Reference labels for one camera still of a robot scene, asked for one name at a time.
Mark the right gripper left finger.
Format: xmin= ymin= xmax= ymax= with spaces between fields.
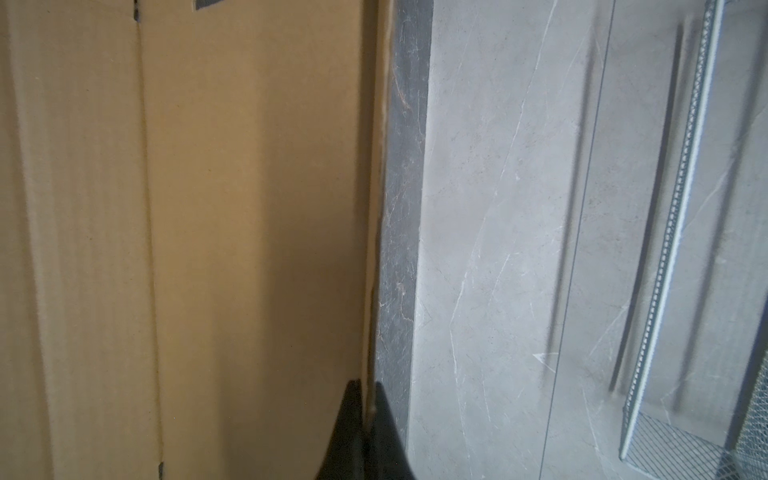
xmin=316 ymin=380 xmax=364 ymax=480

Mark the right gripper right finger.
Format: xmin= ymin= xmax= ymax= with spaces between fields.
xmin=364 ymin=382 xmax=416 ymax=480

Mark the brown cardboard box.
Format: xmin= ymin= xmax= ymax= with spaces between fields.
xmin=1 ymin=1 xmax=391 ymax=479

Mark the white wire mesh basket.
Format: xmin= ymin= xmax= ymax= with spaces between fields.
xmin=619 ymin=1 xmax=767 ymax=479

